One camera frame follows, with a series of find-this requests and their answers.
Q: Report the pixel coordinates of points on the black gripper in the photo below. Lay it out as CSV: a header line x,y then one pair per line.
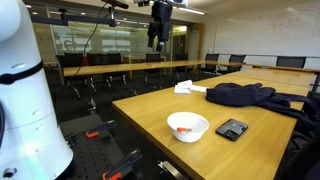
x,y
160,27

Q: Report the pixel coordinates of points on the orange and white pen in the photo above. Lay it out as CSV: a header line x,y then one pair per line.
x,y
184,130

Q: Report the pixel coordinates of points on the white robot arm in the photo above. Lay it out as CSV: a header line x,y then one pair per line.
x,y
32,144

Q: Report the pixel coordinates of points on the white bowl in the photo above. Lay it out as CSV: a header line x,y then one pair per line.
x,y
196,122

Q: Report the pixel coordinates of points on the white folded paper towel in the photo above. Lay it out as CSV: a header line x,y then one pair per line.
x,y
183,87

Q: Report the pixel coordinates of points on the white paper sheet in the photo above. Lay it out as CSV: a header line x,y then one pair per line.
x,y
198,88

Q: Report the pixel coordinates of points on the black office chair right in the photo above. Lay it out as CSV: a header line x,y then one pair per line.
x,y
235,64

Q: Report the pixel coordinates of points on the black office chair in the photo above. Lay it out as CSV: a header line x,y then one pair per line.
x,y
288,61
235,64

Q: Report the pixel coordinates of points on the long wooden conference table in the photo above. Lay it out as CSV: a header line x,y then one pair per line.
x,y
100,69

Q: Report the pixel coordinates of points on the navy blue sweater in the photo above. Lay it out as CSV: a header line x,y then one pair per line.
x,y
297,106

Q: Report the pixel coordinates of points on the black orange clamp far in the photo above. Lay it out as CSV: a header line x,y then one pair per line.
x,y
104,130

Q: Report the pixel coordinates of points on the black orange clamp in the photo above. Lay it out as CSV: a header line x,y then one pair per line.
x,y
104,130
117,172

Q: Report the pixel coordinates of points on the black smartphone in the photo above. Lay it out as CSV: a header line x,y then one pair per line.
x,y
231,129

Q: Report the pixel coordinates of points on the black orange clamp near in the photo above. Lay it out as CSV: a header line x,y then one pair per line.
x,y
117,172

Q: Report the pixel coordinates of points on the black perforated mounting board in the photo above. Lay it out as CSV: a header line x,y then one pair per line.
x,y
92,156

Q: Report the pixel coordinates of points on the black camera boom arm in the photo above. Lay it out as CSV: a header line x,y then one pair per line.
x,y
65,18

